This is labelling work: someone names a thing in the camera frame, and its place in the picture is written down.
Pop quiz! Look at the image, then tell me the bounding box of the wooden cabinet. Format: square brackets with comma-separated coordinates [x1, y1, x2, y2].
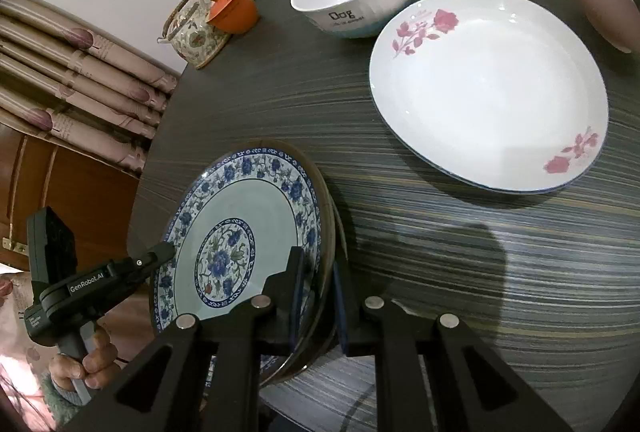
[0, 122, 143, 274]

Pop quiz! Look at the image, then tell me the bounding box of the beige pleated curtain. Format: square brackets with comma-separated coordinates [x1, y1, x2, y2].
[0, 0, 180, 180]

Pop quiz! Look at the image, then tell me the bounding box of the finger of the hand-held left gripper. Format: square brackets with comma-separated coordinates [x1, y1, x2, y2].
[106, 241, 177, 285]

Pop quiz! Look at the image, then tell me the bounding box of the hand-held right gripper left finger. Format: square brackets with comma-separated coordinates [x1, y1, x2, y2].
[62, 246, 307, 432]

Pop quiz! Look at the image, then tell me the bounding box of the blue floral porcelain plate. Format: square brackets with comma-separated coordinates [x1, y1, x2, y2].
[150, 148, 324, 338]
[220, 139, 347, 385]

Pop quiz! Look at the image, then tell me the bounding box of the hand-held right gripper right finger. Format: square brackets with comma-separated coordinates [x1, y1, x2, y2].
[331, 262, 576, 432]

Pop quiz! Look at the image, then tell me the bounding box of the person's left forearm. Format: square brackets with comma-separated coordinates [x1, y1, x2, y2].
[37, 369, 98, 430]

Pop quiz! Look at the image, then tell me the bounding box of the orange cup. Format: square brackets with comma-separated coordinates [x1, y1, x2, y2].
[206, 0, 260, 35]

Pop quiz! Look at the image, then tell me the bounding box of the white plate with pink flowers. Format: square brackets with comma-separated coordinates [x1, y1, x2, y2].
[369, 0, 610, 195]

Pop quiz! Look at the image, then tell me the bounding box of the person's left hand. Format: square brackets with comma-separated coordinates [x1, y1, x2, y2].
[49, 326, 119, 393]

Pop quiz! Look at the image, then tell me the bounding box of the floral ceramic teapot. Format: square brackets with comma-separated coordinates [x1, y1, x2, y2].
[157, 0, 234, 70]

